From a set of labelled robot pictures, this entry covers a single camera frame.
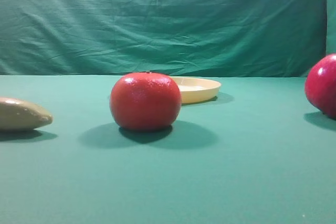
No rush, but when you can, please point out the red apple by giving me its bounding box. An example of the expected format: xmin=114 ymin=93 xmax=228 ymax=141
xmin=304 ymin=53 xmax=335 ymax=120

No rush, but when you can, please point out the yellow plate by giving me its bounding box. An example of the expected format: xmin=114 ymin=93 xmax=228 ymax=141
xmin=172 ymin=77 xmax=222 ymax=104

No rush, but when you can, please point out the red-orange round fruit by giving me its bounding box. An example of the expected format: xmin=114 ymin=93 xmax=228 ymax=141
xmin=110 ymin=72 xmax=182 ymax=131

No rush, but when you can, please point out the green backdrop cloth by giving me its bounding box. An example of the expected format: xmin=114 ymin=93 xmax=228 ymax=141
xmin=1 ymin=0 xmax=335 ymax=77

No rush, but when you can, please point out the green table cloth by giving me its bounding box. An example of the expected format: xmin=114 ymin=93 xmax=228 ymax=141
xmin=1 ymin=76 xmax=335 ymax=223

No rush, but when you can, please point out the beige oblong fruit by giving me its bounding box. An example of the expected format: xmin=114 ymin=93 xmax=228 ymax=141
xmin=1 ymin=97 xmax=53 ymax=131

